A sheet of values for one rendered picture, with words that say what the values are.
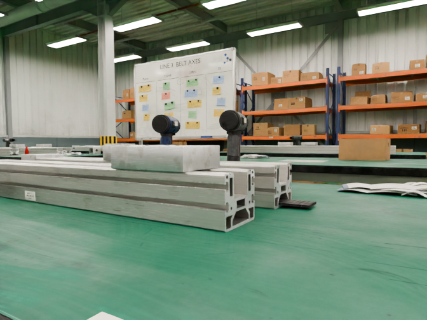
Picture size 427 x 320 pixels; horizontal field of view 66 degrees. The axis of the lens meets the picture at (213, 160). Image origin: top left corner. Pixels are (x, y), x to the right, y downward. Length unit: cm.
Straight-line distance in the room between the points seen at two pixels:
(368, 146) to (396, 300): 218
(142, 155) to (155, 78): 385
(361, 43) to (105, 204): 1097
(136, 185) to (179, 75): 362
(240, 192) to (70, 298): 32
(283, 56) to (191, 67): 805
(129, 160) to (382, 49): 1086
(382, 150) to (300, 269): 214
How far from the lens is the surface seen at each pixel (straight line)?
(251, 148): 422
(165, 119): 103
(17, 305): 33
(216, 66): 388
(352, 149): 250
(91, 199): 67
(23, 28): 1298
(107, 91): 921
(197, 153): 53
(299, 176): 207
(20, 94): 1378
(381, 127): 991
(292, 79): 1059
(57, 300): 33
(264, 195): 66
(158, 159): 54
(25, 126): 1379
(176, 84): 416
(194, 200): 51
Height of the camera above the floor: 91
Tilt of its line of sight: 3 degrees down
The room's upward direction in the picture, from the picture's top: straight up
